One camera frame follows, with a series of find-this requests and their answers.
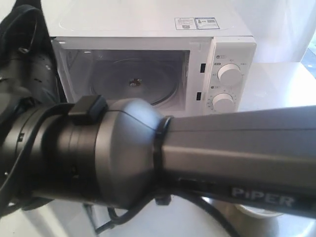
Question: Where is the upper white control knob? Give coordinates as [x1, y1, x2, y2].
[218, 64, 242, 86]

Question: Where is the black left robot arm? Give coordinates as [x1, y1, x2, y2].
[0, 0, 67, 122]

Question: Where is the blue white warning sticker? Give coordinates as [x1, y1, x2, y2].
[174, 17, 220, 30]

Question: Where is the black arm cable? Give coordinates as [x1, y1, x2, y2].
[95, 192, 247, 237]

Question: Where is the lower white control knob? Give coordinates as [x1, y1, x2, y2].
[212, 93, 235, 113]

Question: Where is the glass microwave turntable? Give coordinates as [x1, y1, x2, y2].
[90, 59, 182, 105]

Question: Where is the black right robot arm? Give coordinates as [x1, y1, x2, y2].
[0, 96, 316, 218]

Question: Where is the white control knob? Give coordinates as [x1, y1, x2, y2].
[218, 64, 242, 86]
[212, 93, 235, 113]

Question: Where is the round stainless steel plate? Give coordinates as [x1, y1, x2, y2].
[93, 197, 316, 237]

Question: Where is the white microwave oven body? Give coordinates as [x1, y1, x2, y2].
[42, 0, 256, 117]

